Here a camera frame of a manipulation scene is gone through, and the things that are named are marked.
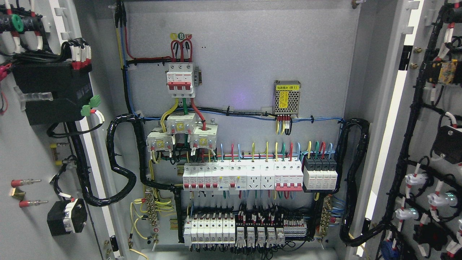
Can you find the brass ground terminal bar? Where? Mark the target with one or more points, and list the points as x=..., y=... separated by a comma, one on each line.
x=325, y=216

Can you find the yellow terminal post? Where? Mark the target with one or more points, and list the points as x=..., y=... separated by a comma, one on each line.
x=60, y=153

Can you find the white current transformer group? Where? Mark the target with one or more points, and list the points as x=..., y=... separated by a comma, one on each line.
x=182, y=129

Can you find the lower relay terminal row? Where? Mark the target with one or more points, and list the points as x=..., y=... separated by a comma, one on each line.
x=261, y=228

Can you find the metal mesh power supply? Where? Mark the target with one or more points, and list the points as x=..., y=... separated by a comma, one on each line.
x=286, y=97

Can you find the grey cabinet door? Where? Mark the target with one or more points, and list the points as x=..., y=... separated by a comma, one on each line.
x=405, y=201
x=25, y=151

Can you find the white lower breaker row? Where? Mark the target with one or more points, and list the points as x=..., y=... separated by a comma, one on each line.
x=210, y=229

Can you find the black digital power meter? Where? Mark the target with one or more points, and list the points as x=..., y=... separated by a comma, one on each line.
x=53, y=93

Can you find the red white main breaker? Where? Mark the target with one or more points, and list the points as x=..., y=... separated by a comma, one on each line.
x=183, y=79

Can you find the white rotary selector switch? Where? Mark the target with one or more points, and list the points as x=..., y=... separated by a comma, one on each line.
x=67, y=217

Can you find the white socket breaker row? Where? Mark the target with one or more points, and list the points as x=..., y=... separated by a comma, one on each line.
x=235, y=176

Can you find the red terminal post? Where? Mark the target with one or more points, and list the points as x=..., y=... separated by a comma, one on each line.
x=17, y=193

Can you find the black white surge protector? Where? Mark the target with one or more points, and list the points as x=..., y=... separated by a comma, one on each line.
x=320, y=175

